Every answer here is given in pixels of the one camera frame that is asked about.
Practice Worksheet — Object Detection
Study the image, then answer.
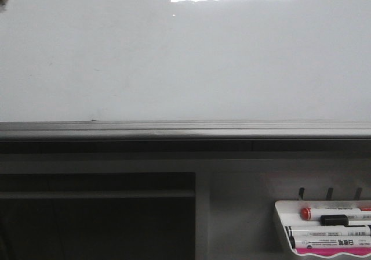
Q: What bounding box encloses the grey whiteboard frame ledge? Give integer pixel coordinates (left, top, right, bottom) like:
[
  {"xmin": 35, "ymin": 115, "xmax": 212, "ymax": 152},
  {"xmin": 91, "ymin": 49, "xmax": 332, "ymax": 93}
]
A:
[{"xmin": 1, "ymin": 120, "xmax": 370, "ymax": 142}]

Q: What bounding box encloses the red capped whiteboard marker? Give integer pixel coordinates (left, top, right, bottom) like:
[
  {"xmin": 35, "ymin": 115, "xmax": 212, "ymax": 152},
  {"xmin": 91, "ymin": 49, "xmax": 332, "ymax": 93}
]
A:
[{"xmin": 300, "ymin": 207, "xmax": 370, "ymax": 221}]

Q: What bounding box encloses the black tray hook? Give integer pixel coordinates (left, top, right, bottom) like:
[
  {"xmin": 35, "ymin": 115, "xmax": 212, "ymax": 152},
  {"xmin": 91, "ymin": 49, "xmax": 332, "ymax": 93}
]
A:
[
  {"xmin": 354, "ymin": 187, "xmax": 363, "ymax": 201},
  {"xmin": 298, "ymin": 187, "xmax": 305, "ymax": 201},
  {"xmin": 325, "ymin": 187, "xmax": 334, "ymax": 201}
]

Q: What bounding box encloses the grey whiteboard stand frame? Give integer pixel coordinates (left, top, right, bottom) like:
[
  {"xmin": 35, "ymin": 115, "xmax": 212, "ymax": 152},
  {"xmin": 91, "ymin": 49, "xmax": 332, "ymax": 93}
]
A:
[{"xmin": 1, "ymin": 139, "xmax": 370, "ymax": 259}]

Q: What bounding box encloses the white marker with label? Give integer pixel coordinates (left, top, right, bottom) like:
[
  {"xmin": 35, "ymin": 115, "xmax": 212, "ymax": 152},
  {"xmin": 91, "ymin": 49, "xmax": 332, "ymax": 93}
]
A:
[{"xmin": 289, "ymin": 236, "xmax": 370, "ymax": 249}]

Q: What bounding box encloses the white marker black end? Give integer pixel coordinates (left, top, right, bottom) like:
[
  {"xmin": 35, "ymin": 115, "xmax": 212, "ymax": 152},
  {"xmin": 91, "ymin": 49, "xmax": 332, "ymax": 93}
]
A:
[{"xmin": 285, "ymin": 225, "xmax": 370, "ymax": 237}]

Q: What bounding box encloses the white whiteboard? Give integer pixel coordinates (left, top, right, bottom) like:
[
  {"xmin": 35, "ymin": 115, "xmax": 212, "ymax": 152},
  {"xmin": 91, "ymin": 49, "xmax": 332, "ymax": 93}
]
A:
[{"xmin": 1, "ymin": 0, "xmax": 370, "ymax": 122}]

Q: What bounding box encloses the black capped whiteboard marker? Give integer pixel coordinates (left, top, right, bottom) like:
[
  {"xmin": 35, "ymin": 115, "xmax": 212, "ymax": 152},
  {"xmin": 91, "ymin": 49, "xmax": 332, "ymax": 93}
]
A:
[{"xmin": 319, "ymin": 215, "xmax": 370, "ymax": 226}]

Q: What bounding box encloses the white marker tray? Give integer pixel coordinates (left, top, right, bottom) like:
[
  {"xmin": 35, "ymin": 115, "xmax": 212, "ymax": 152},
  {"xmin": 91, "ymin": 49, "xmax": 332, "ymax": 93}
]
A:
[{"xmin": 274, "ymin": 200, "xmax": 370, "ymax": 259}]

